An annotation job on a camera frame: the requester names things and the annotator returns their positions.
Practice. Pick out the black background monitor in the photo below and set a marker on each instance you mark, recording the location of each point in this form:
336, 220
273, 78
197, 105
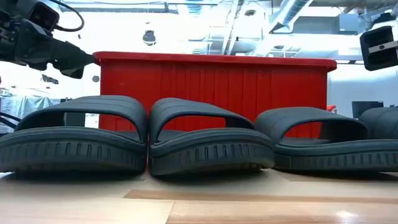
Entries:
367, 109

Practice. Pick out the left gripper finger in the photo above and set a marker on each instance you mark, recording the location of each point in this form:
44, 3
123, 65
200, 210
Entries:
73, 55
73, 72

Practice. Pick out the red plastic bin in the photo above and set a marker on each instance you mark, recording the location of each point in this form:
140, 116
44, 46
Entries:
217, 81

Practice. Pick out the silver ventilation duct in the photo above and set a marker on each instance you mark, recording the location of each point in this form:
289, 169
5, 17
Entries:
292, 12

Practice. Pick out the black rubber slide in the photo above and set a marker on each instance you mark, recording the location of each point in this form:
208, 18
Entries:
326, 155
381, 123
211, 152
62, 149

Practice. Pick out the small red background object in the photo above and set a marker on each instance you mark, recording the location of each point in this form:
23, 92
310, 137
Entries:
331, 108

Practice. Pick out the clear plastic sheet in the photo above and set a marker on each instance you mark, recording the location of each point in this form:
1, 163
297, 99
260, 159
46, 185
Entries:
28, 107

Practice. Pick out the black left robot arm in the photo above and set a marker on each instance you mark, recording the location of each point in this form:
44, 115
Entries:
9, 9

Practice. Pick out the dark dome ceiling camera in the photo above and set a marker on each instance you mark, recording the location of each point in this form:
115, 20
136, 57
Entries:
149, 38

